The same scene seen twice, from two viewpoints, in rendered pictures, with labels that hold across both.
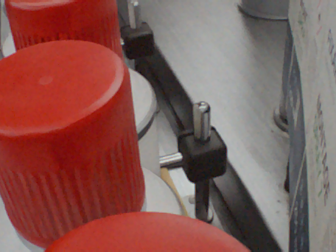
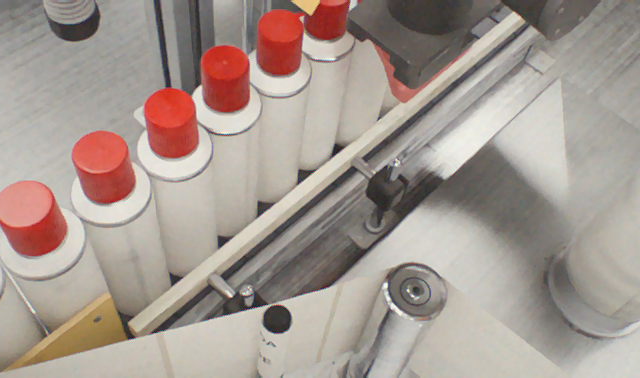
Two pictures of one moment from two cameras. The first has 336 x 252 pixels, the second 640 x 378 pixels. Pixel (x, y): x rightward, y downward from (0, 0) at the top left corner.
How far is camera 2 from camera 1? 0.39 m
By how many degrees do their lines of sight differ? 37
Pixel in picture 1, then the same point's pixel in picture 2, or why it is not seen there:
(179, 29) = (463, 212)
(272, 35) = (516, 313)
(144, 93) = (51, 268)
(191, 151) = (228, 303)
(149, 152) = (40, 287)
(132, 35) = (374, 183)
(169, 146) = (321, 279)
